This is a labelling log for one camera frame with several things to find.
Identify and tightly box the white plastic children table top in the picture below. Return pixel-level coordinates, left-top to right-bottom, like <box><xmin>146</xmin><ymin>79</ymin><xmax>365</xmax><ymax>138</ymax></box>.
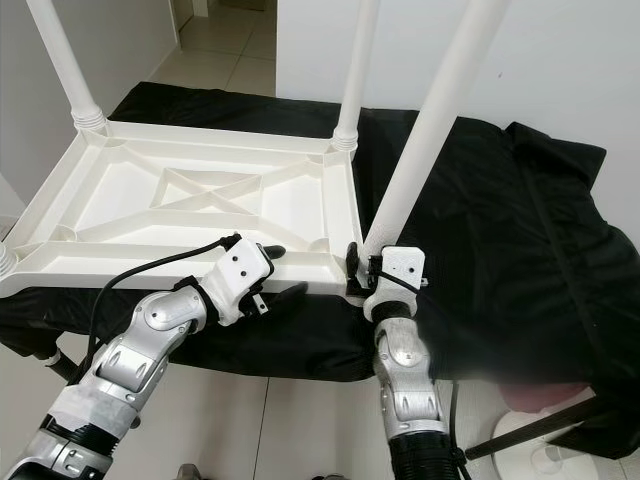
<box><xmin>0</xmin><ymin>120</ymin><xmax>371</xmax><ymax>298</ymax></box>

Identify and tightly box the white tapered plastic table leg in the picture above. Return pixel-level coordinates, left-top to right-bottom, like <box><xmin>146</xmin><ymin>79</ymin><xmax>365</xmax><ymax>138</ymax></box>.
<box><xmin>363</xmin><ymin>0</ymin><xmax>509</xmax><ymax>253</ymax></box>
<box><xmin>25</xmin><ymin>0</ymin><xmax>108</xmax><ymax>133</ymax></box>
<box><xmin>332</xmin><ymin>0</ymin><xmax>383</xmax><ymax>151</ymax></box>

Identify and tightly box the black cloth table cover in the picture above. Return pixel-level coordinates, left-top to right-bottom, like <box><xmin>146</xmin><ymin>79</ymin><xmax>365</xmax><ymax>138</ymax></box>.
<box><xmin>0</xmin><ymin>80</ymin><xmax>640</xmax><ymax>461</ymax></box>

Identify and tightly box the black metal rod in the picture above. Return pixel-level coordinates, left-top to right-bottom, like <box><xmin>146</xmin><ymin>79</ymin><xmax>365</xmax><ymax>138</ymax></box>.
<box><xmin>465</xmin><ymin>400</ymin><xmax>606</xmax><ymax>461</ymax></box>
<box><xmin>45</xmin><ymin>350</ymin><xmax>86</xmax><ymax>386</ymax></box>

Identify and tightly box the pink cloth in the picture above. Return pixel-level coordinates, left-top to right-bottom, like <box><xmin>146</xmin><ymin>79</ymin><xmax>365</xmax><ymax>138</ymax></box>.
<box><xmin>500</xmin><ymin>380</ymin><xmax>596</xmax><ymax>413</ymax></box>

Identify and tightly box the white round stand base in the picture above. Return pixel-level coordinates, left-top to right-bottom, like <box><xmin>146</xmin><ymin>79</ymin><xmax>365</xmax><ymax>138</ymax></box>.
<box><xmin>490</xmin><ymin>415</ymin><xmax>640</xmax><ymax>480</ymax></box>

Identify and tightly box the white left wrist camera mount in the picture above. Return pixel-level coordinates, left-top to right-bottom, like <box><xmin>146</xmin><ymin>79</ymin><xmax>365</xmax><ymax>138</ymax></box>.
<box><xmin>205</xmin><ymin>235</ymin><xmax>276</xmax><ymax>326</ymax></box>

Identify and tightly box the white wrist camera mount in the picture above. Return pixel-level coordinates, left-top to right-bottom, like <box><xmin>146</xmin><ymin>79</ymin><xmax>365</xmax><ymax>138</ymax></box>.
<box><xmin>205</xmin><ymin>235</ymin><xmax>276</xmax><ymax>326</ymax></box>
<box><xmin>363</xmin><ymin>245</ymin><xmax>426</xmax><ymax>321</ymax></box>

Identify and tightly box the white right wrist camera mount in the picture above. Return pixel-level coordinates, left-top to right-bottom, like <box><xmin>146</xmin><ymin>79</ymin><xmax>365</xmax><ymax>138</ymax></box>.
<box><xmin>363</xmin><ymin>245</ymin><xmax>426</xmax><ymax>321</ymax></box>

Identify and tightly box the white door frame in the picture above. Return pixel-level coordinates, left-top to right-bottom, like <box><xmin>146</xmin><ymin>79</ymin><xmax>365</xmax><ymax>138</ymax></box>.
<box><xmin>170</xmin><ymin>0</ymin><xmax>211</xmax><ymax>21</ymax></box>

